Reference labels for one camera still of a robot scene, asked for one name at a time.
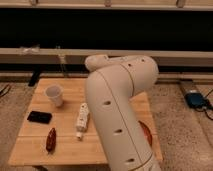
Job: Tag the white plastic bottle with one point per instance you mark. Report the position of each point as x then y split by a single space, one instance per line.
82 121

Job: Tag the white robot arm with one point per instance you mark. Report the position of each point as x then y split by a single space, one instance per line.
111 84

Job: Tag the white plastic cup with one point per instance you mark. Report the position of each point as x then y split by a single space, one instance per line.
55 94

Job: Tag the dark red oblong object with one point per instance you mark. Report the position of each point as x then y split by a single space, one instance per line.
51 140

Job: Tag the black rectangular phone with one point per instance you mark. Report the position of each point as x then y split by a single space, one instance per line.
39 117

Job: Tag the blue box on floor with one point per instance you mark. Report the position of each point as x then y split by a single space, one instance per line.
195 100

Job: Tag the wooden table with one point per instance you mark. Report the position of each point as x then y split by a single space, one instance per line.
30 145

